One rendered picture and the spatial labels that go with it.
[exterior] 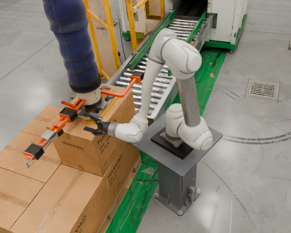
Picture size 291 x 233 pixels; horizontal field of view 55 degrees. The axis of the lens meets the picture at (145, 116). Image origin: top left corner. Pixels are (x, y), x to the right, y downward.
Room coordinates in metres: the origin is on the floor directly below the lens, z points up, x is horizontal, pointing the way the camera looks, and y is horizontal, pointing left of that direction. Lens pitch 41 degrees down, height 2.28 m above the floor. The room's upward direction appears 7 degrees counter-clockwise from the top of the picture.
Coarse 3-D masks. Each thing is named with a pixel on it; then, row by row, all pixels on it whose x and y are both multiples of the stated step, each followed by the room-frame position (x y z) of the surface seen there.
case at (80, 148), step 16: (128, 96) 1.79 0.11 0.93; (112, 112) 1.60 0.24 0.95; (128, 112) 1.76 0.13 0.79; (48, 128) 1.52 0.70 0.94; (64, 128) 1.49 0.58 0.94; (80, 128) 1.47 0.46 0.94; (96, 128) 1.45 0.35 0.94; (64, 144) 1.47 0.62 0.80; (80, 144) 1.39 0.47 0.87; (96, 144) 1.36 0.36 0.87; (112, 144) 1.51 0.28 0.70; (64, 160) 1.51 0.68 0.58; (80, 160) 1.42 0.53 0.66; (96, 160) 1.34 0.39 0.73; (112, 160) 1.47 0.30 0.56
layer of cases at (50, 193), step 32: (32, 128) 1.99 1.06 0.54; (0, 160) 1.62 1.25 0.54; (32, 160) 1.58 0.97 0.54; (128, 160) 1.67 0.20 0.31; (0, 192) 1.30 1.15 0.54; (32, 192) 1.27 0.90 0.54; (64, 192) 1.23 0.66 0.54; (96, 192) 1.22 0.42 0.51; (0, 224) 1.03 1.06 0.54; (32, 224) 1.01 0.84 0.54; (64, 224) 0.98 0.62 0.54; (96, 224) 1.12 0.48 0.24
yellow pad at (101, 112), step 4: (108, 96) 1.77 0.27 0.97; (104, 100) 1.73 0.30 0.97; (108, 100) 1.71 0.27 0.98; (112, 100) 1.72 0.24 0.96; (108, 104) 1.67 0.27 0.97; (112, 104) 1.69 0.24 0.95; (96, 108) 1.64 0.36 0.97; (104, 108) 1.63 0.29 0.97; (108, 108) 1.64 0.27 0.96; (96, 112) 1.58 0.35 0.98; (100, 112) 1.59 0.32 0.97; (104, 112) 1.59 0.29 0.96; (100, 116) 1.55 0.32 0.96; (88, 120) 1.52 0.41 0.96; (92, 120) 1.52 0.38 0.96; (96, 124) 1.49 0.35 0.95
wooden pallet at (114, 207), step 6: (138, 162) 1.81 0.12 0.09; (138, 168) 1.79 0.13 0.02; (132, 174) 1.72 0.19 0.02; (126, 180) 1.57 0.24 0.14; (132, 180) 1.66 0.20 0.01; (126, 186) 1.59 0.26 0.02; (120, 192) 1.46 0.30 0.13; (126, 192) 1.54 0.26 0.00; (120, 198) 1.47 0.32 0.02; (114, 204) 1.35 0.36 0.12; (114, 210) 1.33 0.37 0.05; (108, 216) 1.28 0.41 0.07; (108, 222) 1.25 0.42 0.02; (102, 228) 1.20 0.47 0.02
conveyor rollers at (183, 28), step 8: (176, 24) 3.87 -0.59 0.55; (184, 24) 3.89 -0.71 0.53; (192, 24) 3.84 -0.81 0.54; (176, 32) 3.66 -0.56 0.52; (184, 32) 3.61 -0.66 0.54; (184, 40) 3.36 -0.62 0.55; (192, 40) 3.38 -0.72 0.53; (144, 56) 3.10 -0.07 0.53; (144, 64) 2.91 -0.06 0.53; (128, 72) 2.81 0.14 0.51; (160, 72) 2.72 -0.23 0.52; (120, 80) 2.66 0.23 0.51; (128, 80) 2.61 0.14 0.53; (160, 80) 2.53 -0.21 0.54; (168, 80) 2.50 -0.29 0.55; (136, 88) 2.46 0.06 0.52; (152, 88) 2.39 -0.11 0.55; (160, 88) 2.37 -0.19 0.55; (136, 96) 2.29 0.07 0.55; (152, 96) 2.28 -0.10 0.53; (160, 96) 2.25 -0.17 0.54; (136, 104) 2.17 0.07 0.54; (152, 104) 2.13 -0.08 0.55; (136, 112) 2.07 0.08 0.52
